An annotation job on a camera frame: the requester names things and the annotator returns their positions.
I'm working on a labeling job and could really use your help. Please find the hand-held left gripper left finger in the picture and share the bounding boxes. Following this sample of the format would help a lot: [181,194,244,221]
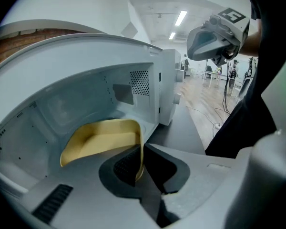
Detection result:
[20,146,164,229]

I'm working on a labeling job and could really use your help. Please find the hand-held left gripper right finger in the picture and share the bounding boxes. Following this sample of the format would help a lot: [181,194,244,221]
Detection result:
[144,143,240,229]

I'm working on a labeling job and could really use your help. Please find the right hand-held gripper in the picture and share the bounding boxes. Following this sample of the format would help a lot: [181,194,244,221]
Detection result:
[186,7,251,67]

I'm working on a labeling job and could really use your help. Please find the yellow container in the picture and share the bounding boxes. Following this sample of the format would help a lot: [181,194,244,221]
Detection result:
[59,118,146,182]

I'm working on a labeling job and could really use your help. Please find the white microwave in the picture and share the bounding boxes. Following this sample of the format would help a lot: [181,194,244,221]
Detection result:
[0,32,184,224]

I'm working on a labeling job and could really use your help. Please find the person's right forearm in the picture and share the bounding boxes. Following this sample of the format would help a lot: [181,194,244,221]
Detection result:
[239,30,262,57]

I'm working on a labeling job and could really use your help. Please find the white background table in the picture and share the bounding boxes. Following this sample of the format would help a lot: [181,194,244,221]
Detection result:
[202,70,221,89]

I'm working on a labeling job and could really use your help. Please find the dark grey table white legs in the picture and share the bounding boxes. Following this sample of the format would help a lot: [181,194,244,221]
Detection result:
[157,103,207,156]

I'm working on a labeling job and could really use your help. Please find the person's black clothing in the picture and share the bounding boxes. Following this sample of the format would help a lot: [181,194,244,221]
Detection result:
[204,0,286,159]

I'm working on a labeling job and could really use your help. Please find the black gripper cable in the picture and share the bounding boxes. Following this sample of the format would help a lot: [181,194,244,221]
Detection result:
[222,56,232,115]

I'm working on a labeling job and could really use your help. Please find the white floor cable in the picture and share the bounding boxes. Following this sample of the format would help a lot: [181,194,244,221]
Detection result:
[184,105,222,138]

